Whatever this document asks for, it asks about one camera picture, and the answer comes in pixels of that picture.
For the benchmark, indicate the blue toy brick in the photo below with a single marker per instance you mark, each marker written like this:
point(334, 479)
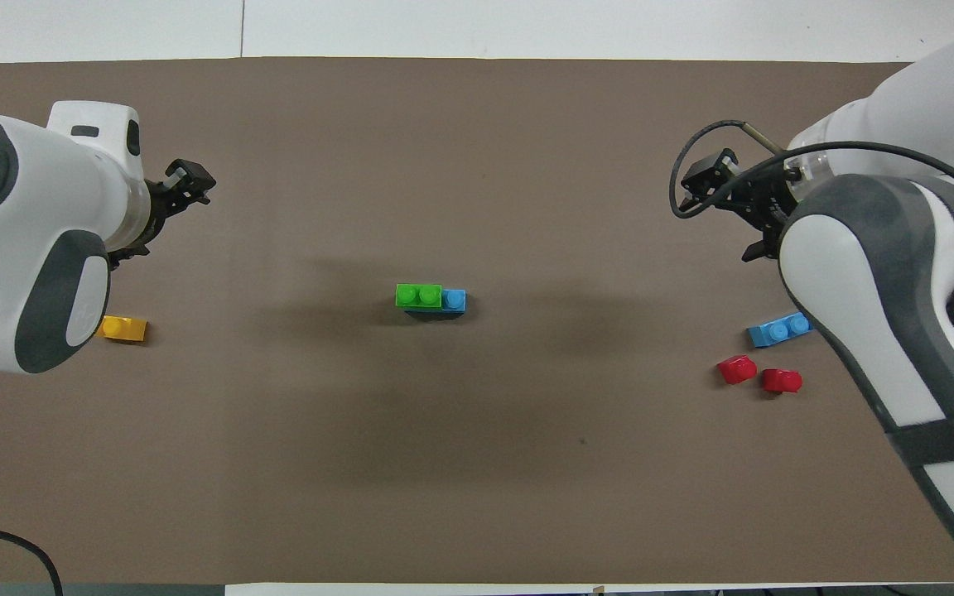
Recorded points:
point(454, 300)
point(775, 332)

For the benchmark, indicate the green toy brick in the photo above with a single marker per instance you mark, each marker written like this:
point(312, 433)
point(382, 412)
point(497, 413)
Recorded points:
point(417, 295)

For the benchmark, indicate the red toy brick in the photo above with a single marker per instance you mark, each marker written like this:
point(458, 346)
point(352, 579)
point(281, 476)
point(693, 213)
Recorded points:
point(781, 381)
point(737, 369)

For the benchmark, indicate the brown table mat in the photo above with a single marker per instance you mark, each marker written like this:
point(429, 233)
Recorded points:
point(444, 455)

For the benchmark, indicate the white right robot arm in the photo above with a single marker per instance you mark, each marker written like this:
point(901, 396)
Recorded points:
point(858, 273)

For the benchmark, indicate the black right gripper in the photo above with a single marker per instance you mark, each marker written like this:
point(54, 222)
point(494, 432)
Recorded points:
point(763, 199)

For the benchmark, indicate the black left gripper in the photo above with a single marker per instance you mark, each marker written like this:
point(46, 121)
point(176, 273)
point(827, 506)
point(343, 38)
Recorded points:
point(162, 211)

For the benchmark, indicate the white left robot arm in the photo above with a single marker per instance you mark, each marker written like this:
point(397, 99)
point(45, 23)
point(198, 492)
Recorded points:
point(21, 207)

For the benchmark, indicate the yellow toy brick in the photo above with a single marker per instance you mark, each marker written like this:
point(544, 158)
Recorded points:
point(122, 329)

